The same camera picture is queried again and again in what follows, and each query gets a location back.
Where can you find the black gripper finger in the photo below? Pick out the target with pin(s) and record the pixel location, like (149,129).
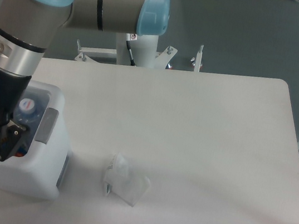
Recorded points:
(4,141)

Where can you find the clear plastic water bottle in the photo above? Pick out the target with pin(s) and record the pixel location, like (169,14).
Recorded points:
(29,112)

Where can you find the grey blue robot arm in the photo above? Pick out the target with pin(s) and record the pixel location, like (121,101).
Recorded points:
(27,28)

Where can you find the white trash can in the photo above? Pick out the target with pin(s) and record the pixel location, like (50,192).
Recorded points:
(39,173)

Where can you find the colourful snack bag in bin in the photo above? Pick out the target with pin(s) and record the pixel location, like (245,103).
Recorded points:
(21,152)

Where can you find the clear plastic wrapper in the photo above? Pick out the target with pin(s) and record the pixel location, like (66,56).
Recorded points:
(125,180)

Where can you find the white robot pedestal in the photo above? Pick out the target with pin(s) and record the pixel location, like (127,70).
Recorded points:
(141,49)

